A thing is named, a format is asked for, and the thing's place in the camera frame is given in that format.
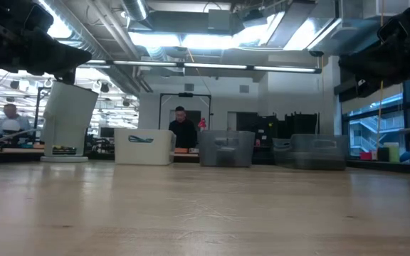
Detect teal black braided cable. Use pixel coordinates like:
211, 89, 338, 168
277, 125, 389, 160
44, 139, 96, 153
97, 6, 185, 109
127, 134, 154, 144

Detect gray translucent bin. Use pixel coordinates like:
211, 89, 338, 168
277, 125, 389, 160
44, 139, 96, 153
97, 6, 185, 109
290, 133, 349, 171
199, 129, 256, 169
271, 137, 293, 166

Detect white plastic bin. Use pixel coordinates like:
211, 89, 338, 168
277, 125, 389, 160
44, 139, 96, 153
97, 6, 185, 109
113, 128, 177, 166

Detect person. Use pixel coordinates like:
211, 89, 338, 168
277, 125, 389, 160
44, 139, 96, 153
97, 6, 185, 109
0, 103, 34, 139
168, 105, 199, 149

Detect green cup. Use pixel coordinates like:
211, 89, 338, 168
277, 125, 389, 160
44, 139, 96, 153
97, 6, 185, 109
383, 142, 401, 164

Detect black storage cabinets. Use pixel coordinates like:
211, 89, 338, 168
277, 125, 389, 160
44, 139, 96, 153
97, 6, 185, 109
236, 112, 320, 165

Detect long ceiling light bar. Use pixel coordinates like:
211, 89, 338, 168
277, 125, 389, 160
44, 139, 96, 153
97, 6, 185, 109
78, 58, 322, 75

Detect yellow hanging rope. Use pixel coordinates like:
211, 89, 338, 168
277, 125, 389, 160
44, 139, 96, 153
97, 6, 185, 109
376, 0, 386, 149

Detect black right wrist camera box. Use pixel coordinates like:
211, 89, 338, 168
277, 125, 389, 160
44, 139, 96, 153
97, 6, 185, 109
377, 16, 409, 43

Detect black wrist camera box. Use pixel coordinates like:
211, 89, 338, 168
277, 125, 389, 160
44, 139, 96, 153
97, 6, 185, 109
22, 2, 56, 35
377, 16, 409, 43

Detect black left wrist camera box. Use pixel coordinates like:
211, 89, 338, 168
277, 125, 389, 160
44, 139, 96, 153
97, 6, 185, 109
22, 2, 56, 35

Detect black camera frame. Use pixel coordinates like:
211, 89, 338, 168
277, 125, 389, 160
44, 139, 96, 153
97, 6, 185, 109
158, 92, 213, 130

